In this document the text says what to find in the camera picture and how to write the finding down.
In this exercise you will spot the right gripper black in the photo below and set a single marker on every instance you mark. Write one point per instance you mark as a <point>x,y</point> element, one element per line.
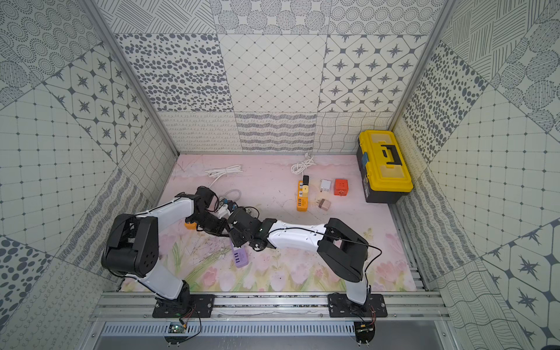
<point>234,238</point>

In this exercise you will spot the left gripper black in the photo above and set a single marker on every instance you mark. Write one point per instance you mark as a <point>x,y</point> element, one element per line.
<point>216,209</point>

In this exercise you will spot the purple power strip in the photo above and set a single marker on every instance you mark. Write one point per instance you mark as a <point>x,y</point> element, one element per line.
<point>240,256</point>

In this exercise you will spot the small orange power strip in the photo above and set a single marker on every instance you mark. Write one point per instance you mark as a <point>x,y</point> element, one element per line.
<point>302,203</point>

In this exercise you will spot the pink charger plug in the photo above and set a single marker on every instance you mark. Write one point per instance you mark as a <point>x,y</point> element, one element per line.
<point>323,204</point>

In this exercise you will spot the white charger plug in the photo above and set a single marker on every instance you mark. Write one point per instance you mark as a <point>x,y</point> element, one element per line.
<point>325,185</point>

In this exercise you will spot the red cube adapter plug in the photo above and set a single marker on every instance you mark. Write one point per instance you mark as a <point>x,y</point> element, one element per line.
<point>341,187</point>

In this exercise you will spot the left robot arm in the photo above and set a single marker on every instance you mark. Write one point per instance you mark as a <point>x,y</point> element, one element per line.
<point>132,248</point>

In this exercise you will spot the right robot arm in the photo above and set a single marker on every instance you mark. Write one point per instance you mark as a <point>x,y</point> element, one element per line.
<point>341,248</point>

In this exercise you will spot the yellow black toolbox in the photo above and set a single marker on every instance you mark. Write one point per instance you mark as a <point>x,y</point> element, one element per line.
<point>385,176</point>

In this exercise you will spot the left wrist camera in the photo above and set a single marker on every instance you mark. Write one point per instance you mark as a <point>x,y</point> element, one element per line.
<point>223,211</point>

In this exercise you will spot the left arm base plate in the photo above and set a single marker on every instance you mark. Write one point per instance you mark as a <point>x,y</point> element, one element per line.
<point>201,305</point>

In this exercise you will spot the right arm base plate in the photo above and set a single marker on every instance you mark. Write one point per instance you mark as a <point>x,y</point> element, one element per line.
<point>340,306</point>

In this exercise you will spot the aluminium mounting rail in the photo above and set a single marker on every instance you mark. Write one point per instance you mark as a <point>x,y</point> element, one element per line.
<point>408,306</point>

